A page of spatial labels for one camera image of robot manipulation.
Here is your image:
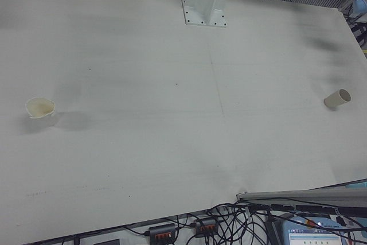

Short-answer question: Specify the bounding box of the white paper cup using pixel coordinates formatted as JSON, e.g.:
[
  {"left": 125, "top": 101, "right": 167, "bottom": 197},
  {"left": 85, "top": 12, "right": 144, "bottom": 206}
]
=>
[{"left": 25, "top": 96, "right": 58, "bottom": 127}]

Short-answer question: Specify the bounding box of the small beige paper cup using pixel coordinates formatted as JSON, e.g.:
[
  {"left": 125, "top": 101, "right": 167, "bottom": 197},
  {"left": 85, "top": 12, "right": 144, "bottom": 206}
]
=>
[{"left": 323, "top": 88, "right": 352, "bottom": 111}]

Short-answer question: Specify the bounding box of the teach pendant with red button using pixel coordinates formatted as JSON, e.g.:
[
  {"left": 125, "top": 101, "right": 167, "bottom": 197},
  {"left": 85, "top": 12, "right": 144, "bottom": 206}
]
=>
[{"left": 282, "top": 218, "right": 367, "bottom": 245}]

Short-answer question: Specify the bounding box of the light blue plastic bin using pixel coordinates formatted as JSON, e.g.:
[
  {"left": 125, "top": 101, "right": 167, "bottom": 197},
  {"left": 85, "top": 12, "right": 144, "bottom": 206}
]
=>
[{"left": 345, "top": 180, "right": 367, "bottom": 189}]

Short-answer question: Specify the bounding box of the black cable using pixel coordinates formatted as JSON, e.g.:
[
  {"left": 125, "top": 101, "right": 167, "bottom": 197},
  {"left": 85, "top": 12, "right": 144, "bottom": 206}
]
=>
[
  {"left": 122, "top": 224, "right": 150, "bottom": 236},
  {"left": 206, "top": 202, "right": 259, "bottom": 245}
]

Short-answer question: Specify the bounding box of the silver aluminium profile post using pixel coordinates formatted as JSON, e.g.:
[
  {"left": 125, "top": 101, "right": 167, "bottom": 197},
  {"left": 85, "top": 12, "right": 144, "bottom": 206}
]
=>
[{"left": 236, "top": 188, "right": 367, "bottom": 209}]

